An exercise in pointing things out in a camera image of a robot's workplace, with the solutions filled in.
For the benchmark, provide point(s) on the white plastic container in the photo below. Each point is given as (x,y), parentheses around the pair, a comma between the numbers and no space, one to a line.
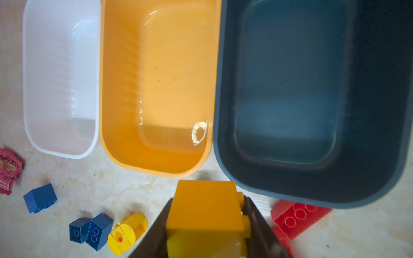
(61,72)

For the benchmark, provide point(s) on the pink snack packet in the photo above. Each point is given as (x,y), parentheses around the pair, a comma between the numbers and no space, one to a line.
(11,167)

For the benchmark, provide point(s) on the red lego brick upper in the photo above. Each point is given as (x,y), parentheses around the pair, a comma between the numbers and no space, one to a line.
(292,219)

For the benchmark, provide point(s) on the red lego brick middle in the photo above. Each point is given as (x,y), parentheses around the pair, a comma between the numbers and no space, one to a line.
(284,240)

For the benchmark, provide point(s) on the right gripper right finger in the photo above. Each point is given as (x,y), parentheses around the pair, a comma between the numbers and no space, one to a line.
(263,243)

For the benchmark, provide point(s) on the yellow plastic container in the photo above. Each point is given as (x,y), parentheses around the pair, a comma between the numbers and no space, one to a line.
(158,73)

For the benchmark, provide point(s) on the small blue lego brick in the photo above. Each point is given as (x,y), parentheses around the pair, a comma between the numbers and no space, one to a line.
(78,230)

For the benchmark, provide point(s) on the dark teal plastic container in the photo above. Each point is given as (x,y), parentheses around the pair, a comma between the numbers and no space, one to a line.
(314,99)

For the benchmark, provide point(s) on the yellow lego brick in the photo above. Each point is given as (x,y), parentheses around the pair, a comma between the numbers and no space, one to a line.
(206,221)

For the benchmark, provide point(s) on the red lego brick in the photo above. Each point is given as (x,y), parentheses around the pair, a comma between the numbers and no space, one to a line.
(292,219)
(284,240)

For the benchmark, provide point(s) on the blue lego brick angled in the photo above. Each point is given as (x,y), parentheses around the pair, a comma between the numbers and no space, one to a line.
(99,229)

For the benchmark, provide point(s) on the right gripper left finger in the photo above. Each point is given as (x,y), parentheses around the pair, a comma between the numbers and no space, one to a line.
(154,243)

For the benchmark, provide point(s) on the yellow round lego piece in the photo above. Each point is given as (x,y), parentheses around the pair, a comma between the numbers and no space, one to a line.
(127,232)

